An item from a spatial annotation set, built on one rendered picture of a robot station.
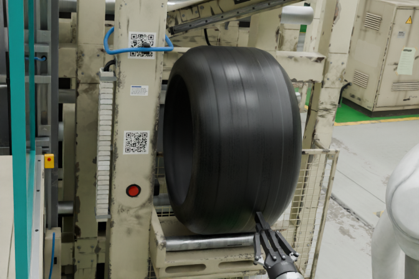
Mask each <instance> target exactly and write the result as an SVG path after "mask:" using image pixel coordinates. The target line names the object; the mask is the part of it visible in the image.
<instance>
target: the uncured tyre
mask: <svg viewBox="0 0 419 279"><path fill-rule="evenodd" d="M301 158H302V126H301V115H300V111H299V104H298V101H297V96H296V92H295V90H294V87H293V84H292V82H291V79H290V78H289V76H288V74H287V72H286V71H285V70H284V68H283V67H282V66H281V65H280V63H279V62H278V61H277V60H276V59H275V58H274V57H273V56H272V55H271V54H270V53H269V52H266V51H265V50H261V49H258V48H255V47H231V46H215V45H201V46H197V47H193V48H190V49H188V50H187V51H186V52H185V53H184V54H183V55H182V56H181V57H180V58H179V59H178V60H177V61H176V62H175V63H174V65H173V67H172V69H171V72H170V76H169V79H168V84H167V87H166V94H165V104H164V111H163V162H164V170H165V180H166V188H167V191H168V197H169V200H170V204H171V208H172V210H173V213H174V215H175V217H176V218H177V219H178V220H179V221H180V222H181V223H182V224H183V225H184V226H185V227H186V228H188V229H189V230H190V231H192V232H194V233H197V234H202V235H213V234H232V233H242V232H257V231H256V228H255V226H256V223H255V220H254V217H255V215H256V212H261V213H262V215H263V217H264V220H265V221H266V222H268V223H269V225H270V226H272V225H273V224H274V223H275V222H276V221H277V220H278V219H279V218H280V216H281V215H282V214H283V212H284V211H285V210H286V209H287V207H288V206H289V204H290V203H291V201H292V198H293V196H294V193H295V190H296V187H297V182H298V179H299V173H300V168H301Z"/></svg>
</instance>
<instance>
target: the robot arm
mask: <svg viewBox="0 0 419 279"><path fill-rule="evenodd" d="M385 205H386V208H385V210H384V212H383V213H382V215H381V216H380V218H379V220H378V222H377V224H376V226H375V229H374V232H373V235H372V242H371V258H372V279H398V268H399V261H400V251H401V249H402V251H403V252H404V253H405V279H419V143H418V144H417V145H416V146H414V147H413V148H412V149H411V150H409V152H408V153H407V154H406V155H404V157H403V158H402V159H401V161H400V162H399V163H398V164H397V166H396V167H395V169H394V170H393V172H392V174H391V176H390V178H389V180H388V183H387V188H386V192H385ZM254 220H255V223H256V226H255V228H256V231H257V232H255V233H254V237H253V244H254V256H255V258H254V262H253V264H254V265H257V264H260V265H262V266H263V268H264V269H265V270H266V271H267V274H268V277H269V279H304V277H303V276H302V275H301V274H300V273H298V271H297V269H296V266H295V265H294V262H296V261H297V259H298V257H299V253H298V252H296V251H295V250H294V249H293V248H292V247H291V246H290V245H289V243H288V242H287V240H286V239H285V238H284V237H283V236H282V234H281V233H280V231H278V230H277V231H273V230H272V229H271V227H270V225H269V223H268V222H266V221H265V220H264V217H263V215H262V213H261V212H256V215H255V217H254ZM268 240H269V241H268ZM260 243H261V245H262V247H263V250H264V252H265V254H266V258H265V261H264V260H263V259H262V255H261V246H260ZM269 243H270V244H271V245H270V244H269ZM284 252H285V253H286V254H285V253H284Z"/></svg>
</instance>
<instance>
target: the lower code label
mask: <svg viewBox="0 0 419 279"><path fill-rule="evenodd" d="M149 137H150V131H124V137H123V154H148V147H149Z"/></svg>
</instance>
